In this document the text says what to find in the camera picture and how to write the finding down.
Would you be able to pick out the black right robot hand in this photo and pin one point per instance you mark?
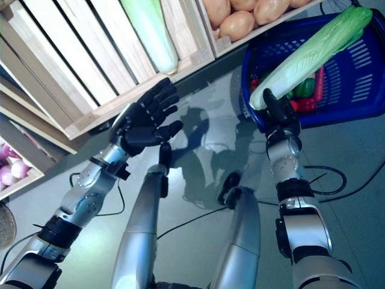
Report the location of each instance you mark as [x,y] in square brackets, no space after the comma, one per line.
[279,117]

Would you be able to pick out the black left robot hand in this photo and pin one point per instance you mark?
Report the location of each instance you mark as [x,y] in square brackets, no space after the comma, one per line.
[141,126]

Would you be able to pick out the long napa cabbage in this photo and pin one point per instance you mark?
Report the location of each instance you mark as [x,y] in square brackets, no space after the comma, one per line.
[316,51]
[153,36]

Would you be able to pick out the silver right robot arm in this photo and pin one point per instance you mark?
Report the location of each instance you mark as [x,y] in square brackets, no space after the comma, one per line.
[303,228]

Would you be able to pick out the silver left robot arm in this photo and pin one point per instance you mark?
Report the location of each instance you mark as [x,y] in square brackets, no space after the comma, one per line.
[87,195]

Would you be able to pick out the blue plastic shopping basket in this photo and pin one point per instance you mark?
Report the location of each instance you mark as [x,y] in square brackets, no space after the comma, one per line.
[355,75]

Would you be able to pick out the brown woven basket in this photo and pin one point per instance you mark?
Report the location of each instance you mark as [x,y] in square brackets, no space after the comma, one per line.
[6,225]

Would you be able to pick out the green bell pepper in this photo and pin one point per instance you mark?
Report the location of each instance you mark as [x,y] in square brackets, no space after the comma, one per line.
[296,87]

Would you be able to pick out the black left robot foot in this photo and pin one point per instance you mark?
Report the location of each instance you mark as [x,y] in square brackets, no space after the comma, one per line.
[165,153]

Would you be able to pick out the black robot foot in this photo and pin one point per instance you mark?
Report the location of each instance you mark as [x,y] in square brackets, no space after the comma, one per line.
[231,180]
[165,153]

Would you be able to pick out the small red vegetable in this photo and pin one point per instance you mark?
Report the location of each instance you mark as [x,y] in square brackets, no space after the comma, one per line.
[255,84]

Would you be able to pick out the wooden slatted cabbage crate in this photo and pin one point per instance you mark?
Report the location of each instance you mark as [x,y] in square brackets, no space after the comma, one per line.
[90,120]

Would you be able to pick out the black right robot foot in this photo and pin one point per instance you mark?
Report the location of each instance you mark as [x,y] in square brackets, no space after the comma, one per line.
[231,180]

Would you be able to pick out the silver left robot leg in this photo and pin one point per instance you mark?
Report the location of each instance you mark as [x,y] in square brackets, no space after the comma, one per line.
[135,225]

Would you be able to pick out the silver robot leg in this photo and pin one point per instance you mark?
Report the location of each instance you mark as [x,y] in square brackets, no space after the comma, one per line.
[240,234]
[135,225]

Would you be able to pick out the wooden produce shelf stand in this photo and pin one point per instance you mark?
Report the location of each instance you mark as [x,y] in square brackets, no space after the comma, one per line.
[36,126]

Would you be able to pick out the wooden potato crate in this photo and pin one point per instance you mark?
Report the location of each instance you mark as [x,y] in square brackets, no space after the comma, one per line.
[207,39]

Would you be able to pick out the silver right robot leg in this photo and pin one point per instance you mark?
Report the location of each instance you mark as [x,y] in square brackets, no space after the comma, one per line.
[240,234]

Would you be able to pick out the purple white onion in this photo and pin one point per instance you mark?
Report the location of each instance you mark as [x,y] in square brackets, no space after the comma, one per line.
[6,176]
[19,168]
[4,152]

